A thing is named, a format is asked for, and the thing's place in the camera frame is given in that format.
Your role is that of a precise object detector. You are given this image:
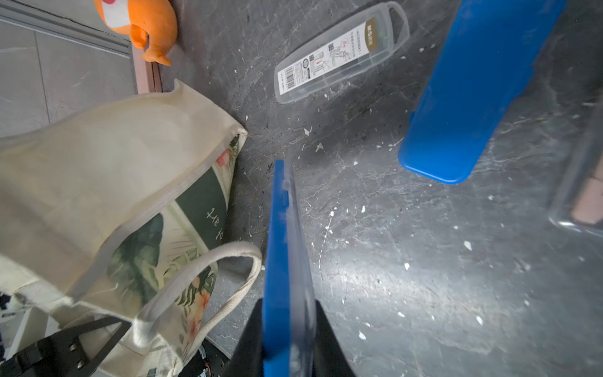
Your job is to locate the orange plush shark toy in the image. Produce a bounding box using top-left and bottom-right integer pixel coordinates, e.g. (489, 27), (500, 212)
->
(94, 0), (178, 66)

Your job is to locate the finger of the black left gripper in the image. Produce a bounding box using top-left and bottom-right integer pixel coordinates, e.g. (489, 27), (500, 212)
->
(1, 317), (131, 376)

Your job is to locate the clear labelled compass case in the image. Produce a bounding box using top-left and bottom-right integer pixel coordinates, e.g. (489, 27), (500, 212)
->
(274, 1), (411, 104)

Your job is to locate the beige canvas bag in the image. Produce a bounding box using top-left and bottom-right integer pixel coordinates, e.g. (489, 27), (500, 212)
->
(1, 82), (262, 376)

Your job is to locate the pink rectangular case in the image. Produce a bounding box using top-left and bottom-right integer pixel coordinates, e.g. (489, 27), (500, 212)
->
(131, 47), (163, 94)

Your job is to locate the blue compass set case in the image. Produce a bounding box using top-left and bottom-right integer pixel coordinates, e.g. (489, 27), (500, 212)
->
(398, 0), (565, 185)

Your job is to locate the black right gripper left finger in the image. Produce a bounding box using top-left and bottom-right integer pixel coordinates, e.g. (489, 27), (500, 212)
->
(223, 298), (264, 377)

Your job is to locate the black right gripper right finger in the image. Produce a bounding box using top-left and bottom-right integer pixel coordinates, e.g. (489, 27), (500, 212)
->
(312, 300), (356, 377)

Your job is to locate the clear pink compass case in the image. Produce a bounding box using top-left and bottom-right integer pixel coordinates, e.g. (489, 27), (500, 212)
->
(548, 100), (602, 238)

